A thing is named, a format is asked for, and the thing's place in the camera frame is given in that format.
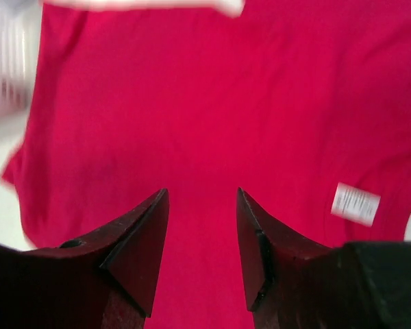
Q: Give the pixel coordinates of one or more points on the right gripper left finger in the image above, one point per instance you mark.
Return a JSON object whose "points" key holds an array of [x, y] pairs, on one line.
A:
{"points": [[104, 279]]}

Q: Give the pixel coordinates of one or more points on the red t shirt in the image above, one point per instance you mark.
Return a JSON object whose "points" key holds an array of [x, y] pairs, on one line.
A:
{"points": [[306, 105]]}

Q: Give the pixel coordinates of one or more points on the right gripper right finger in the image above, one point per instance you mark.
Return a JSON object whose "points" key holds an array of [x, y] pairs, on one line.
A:
{"points": [[291, 281]]}

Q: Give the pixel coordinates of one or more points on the white plastic basket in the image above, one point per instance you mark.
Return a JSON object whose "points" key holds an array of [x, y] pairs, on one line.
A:
{"points": [[19, 41]]}

